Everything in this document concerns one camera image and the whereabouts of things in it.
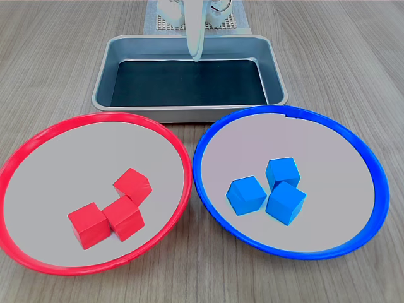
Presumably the red wooden cube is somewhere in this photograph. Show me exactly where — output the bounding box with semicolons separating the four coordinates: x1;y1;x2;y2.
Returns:
67;201;110;251
101;194;146;242
112;167;153;206

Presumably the blue wooden cube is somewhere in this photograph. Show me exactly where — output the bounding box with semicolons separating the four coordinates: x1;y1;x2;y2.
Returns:
225;175;268;217
265;157;301;190
264;181;307;227

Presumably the black tray mat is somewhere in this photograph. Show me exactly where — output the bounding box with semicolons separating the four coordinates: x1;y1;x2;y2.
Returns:
110;58;268;107

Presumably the steel tray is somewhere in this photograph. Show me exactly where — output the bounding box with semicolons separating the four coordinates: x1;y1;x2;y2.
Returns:
91;34;289;124

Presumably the red-rimmed white plate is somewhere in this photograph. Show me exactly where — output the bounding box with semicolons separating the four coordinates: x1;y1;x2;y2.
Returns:
0;112;193;278

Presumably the blue-rimmed white plate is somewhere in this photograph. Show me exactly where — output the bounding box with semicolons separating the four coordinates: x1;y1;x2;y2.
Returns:
193;105;391;261

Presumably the pale perforated base plate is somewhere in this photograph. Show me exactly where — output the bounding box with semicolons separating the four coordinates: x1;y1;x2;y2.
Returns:
156;11;238;32

